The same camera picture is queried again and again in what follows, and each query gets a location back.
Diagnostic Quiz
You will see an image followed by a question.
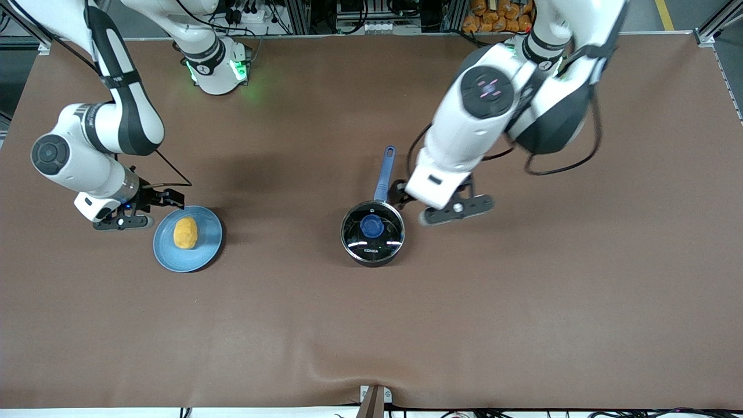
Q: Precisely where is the yellow potato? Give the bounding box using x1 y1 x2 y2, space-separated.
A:
173 217 199 250

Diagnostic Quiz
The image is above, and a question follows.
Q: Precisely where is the glass lid with blue knob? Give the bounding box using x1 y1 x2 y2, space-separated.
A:
341 201 405 261

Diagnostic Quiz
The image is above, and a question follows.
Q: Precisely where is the blue round plate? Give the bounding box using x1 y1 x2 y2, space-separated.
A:
153 205 223 273

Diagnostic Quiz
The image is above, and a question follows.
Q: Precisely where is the brown table cover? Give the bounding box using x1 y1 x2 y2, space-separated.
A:
0 34 743 410

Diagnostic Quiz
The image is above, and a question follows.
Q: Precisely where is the white power strip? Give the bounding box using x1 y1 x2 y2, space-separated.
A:
337 21 420 34

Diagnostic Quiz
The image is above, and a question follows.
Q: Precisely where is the pile of orange packets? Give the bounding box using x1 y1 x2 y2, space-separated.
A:
463 0 533 34

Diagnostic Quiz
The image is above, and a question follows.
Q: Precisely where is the black pot with blue handle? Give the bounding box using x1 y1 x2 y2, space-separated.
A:
340 145 406 268

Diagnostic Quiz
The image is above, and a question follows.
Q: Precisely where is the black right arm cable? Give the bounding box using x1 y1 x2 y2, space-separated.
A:
139 148 193 189

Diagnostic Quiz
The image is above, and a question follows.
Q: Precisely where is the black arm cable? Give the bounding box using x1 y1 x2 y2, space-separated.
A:
139 148 193 189
406 35 604 176

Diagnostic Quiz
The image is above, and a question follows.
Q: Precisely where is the aluminium frame post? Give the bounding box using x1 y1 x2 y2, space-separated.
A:
284 0 312 35
444 0 468 33

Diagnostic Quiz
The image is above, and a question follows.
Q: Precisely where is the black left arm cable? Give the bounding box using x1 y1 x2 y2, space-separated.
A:
406 35 604 176

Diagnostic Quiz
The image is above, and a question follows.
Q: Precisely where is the grey metal clamp bracket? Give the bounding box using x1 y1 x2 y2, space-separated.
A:
359 385 394 405

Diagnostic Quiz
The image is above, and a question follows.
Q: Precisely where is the black cable bundle with plugs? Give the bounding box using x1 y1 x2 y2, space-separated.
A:
221 0 291 37

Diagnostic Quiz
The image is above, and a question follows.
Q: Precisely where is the brown camera stand post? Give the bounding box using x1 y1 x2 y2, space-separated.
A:
355 387 385 418

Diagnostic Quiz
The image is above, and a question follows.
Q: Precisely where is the aluminium frame rail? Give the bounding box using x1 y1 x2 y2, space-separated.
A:
694 0 743 48

